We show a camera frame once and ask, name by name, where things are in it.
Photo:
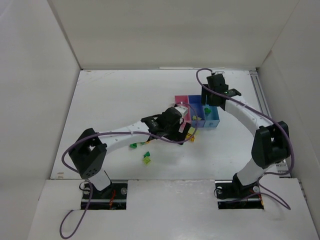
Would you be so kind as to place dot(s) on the light yellow lego brick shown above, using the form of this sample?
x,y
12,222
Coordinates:
x,y
196,118

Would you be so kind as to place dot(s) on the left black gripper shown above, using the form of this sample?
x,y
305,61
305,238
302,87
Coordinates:
x,y
180,133

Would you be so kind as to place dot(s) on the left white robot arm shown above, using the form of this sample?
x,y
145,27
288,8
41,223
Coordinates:
x,y
89,151

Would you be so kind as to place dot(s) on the dark green lego brick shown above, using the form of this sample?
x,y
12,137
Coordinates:
x,y
133,145
207,111

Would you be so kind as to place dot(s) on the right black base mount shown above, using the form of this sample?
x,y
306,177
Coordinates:
x,y
231,195

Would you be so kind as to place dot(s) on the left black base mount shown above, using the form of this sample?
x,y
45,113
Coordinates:
x,y
114,198

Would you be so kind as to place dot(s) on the orange striped lego brick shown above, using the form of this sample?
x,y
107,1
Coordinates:
x,y
190,137

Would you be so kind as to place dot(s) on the dark green wedge lego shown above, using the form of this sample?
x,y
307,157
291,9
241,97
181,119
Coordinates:
x,y
147,154

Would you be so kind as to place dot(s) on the aluminium rail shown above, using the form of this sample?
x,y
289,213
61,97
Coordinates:
x,y
272,144

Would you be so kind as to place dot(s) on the purple plastic bin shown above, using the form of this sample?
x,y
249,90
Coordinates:
x,y
196,110

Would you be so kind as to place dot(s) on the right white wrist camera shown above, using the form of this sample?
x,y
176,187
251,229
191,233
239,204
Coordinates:
x,y
218,72

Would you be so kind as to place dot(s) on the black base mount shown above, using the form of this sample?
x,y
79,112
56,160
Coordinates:
x,y
114,198
231,195

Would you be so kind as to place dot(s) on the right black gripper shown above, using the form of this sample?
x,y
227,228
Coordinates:
x,y
207,97

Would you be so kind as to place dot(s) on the lime yellow lego brick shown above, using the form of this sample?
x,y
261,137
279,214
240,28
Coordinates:
x,y
146,160

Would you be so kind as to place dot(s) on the light yellow lego on orange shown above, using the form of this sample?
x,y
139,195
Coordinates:
x,y
192,131

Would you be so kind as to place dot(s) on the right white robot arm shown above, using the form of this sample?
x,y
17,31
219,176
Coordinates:
x,y
239,108

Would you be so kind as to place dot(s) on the light blue plastic bin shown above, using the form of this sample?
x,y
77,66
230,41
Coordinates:
x,y
212,120

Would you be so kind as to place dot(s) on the pink plastic bin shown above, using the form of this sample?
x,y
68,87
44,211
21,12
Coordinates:
x,y
183,100

